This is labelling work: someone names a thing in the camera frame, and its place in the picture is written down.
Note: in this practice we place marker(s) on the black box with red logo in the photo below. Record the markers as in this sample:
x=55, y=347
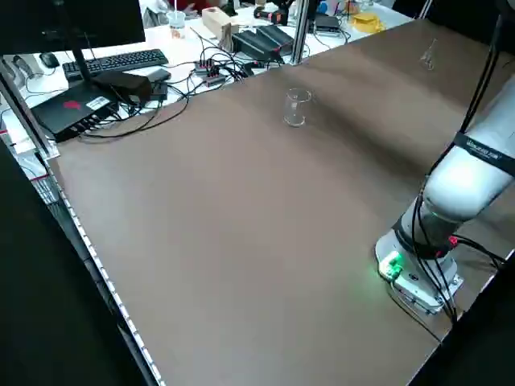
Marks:
x=68, y=114

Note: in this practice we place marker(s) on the black ribbed case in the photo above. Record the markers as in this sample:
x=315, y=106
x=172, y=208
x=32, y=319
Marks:
x=277, y=38
x=251, y=46

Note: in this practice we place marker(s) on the black mouse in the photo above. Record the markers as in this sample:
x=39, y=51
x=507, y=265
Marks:
x=49, y=59

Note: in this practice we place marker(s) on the black keyboard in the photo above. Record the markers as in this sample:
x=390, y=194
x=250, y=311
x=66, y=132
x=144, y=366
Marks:
x=120, y=60

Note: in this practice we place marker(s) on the clear glass conical flask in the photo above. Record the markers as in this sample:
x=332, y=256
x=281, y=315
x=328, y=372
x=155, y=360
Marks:
x=429, y=60

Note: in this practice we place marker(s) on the black flat device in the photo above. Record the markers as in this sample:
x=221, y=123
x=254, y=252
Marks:
x=328, y=23

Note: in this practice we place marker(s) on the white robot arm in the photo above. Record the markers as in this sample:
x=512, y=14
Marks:
x=462, y=181

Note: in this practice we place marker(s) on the grey USB hub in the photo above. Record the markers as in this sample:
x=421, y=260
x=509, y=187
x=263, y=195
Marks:
x=209, y=73

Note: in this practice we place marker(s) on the white desk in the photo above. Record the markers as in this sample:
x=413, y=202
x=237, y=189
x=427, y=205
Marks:
x=181, y=52

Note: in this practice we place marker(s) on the clear glass beaker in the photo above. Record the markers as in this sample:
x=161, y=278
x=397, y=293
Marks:
x=297, y=116

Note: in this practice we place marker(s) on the aluminium frame post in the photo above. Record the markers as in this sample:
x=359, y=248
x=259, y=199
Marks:
x=301, y=32
x=24, y=116

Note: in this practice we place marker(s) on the clear plastic cup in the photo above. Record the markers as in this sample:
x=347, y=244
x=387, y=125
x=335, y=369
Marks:
x=176, y=26

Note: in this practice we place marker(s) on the grey flat device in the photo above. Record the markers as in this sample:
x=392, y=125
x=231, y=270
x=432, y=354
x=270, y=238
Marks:
x=157, y=75

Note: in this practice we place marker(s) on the red and black power tool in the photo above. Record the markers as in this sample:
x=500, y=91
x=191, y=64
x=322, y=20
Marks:
x=270, y=16

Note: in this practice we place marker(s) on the black monitor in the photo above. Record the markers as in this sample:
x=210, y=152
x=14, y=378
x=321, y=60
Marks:
x=60, y=24

